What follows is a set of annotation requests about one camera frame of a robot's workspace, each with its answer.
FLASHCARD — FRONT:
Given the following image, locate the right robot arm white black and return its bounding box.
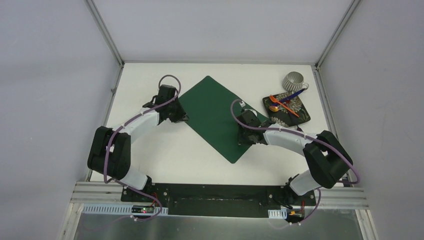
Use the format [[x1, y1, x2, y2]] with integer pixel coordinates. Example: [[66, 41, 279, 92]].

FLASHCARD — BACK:
[[235, 109, 353, 205]]

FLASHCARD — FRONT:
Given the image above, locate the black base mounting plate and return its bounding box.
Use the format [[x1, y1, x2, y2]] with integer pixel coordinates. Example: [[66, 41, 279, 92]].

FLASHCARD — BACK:
[[120, 183, 317, 220]]

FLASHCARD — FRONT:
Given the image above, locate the electronics board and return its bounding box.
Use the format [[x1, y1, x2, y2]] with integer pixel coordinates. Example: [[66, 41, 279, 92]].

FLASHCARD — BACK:
[[131, 205, 155, 214], [287, 209, 305, 221]]

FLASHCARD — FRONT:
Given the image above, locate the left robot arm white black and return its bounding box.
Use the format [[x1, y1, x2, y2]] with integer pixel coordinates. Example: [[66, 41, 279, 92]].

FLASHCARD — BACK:
[[87, 84, 189, 203]]

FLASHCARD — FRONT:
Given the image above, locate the grey ribbed mug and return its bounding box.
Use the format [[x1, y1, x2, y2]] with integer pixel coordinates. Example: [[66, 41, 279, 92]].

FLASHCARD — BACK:
[[282, 71, 309, 92]]

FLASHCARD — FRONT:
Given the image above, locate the orange plastic fork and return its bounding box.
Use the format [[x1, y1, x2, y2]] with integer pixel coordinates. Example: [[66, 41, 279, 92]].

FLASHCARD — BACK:
[[269, 95, 300, 118]]

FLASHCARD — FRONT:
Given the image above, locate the right electronics board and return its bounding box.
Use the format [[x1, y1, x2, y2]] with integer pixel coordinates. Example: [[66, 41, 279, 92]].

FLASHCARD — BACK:
[[287, 209, 305, 221]]

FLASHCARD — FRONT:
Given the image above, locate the aluminium frame rail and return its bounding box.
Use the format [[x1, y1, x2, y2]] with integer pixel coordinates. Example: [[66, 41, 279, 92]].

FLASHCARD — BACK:
[[311, 65, 379, 240]]

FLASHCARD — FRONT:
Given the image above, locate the left electronics board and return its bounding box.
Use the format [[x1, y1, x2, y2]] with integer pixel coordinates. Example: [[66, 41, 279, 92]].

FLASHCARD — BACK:
[[131, 205, 155, 214]]

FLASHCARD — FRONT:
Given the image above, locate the green placemat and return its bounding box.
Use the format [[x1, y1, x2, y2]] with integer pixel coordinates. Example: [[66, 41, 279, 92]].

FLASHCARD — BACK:
[[178, 76, 250, 164]]

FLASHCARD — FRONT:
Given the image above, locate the purple metallic fork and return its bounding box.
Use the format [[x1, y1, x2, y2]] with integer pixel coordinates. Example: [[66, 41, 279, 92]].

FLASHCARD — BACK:
[[288, 113, 303, 132]]

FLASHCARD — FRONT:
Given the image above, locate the blue plastic knife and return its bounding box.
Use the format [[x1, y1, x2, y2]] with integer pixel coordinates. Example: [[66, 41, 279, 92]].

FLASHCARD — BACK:
[[279, 88, 306, 102]]

